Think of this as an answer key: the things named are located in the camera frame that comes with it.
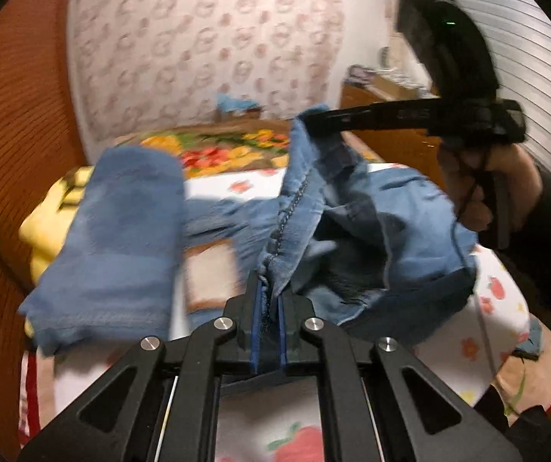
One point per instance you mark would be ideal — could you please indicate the blue item on box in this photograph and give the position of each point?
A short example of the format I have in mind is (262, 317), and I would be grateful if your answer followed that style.
(230, 108)

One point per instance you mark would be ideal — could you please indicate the person's right hand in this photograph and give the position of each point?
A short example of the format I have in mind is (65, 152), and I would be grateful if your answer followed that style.
(471, 176)

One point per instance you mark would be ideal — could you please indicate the blue denim jeans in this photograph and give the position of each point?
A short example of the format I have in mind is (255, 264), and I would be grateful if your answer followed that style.
(339, 233)

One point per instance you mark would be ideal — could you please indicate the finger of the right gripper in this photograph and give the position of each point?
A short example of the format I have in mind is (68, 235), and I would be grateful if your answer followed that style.
(380, 116)

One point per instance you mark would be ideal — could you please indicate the patterned sheer curtain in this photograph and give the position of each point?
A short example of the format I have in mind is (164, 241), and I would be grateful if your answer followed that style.
(141, 64)

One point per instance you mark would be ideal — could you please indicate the brown louvered wardrobe door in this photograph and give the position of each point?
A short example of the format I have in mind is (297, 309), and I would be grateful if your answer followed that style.
(39, 143)

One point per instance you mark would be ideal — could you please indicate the white strawberry flower sheet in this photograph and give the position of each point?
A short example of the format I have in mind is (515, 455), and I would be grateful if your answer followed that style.
(370, 399)

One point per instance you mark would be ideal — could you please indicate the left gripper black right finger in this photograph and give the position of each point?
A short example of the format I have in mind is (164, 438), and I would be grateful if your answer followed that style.
(296, 353)

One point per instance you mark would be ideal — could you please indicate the wooden sideboard cabinet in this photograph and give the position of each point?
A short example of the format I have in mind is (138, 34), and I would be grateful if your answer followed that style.
(415, 148)

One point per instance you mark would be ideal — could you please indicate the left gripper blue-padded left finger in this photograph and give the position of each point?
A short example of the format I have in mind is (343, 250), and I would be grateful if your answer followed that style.
(243, 349)

